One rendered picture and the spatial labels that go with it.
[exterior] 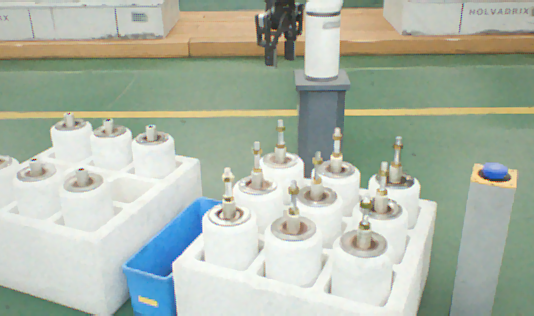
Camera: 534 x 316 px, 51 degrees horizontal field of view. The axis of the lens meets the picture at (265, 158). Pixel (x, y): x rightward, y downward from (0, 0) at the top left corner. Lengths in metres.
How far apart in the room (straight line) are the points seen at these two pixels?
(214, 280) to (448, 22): 2.40
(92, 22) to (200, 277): 2.32
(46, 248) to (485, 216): 0.81
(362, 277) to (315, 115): 0.73
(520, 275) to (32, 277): 1.03
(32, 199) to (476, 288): 0.86
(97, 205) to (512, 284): 0.87
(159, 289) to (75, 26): 2.26
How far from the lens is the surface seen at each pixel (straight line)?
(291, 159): 1.16
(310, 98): 1.51
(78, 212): 1.12
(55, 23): 3.21
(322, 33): 1.48
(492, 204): 1.01
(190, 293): 1.01
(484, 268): 1.08
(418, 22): 3.09
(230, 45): 2.95
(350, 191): 1.11
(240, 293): 0.95
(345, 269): 0.88
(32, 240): 1.20
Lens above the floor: 0.75
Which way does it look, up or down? 25 degrees down
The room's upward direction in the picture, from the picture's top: 1 degrees counter-clockwise
